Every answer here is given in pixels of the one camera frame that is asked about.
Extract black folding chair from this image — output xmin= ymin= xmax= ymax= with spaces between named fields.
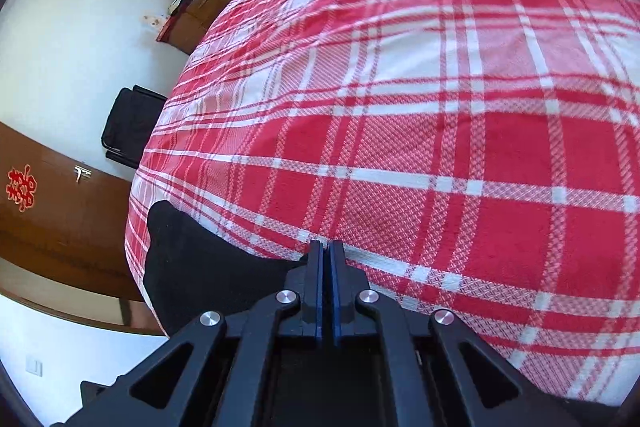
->
xmin=100 ymin=85 xmax=169 ymax=170

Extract black pants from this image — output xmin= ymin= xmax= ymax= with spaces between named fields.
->
xmin=141 ymin=201 xmax=312 ymax=338

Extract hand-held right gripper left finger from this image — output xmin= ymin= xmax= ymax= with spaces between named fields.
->
xmin=65 ymin=239 xmax=329 ymax=427

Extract red paper door decoration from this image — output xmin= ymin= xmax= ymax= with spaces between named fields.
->
xmin=6 ymin=164 xmax=39 ymax=212

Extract bed with red plaid sheet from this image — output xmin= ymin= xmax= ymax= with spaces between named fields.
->
xmin=122 ymin=0 xmax=640 ymax=408

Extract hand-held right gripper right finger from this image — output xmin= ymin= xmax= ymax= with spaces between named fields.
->
xmin=328 ymin=239 xmax=592 ymax=427

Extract brown wooden door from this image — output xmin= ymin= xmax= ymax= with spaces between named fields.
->
xmin=0 ymin=122 xmax=167 ymax=338

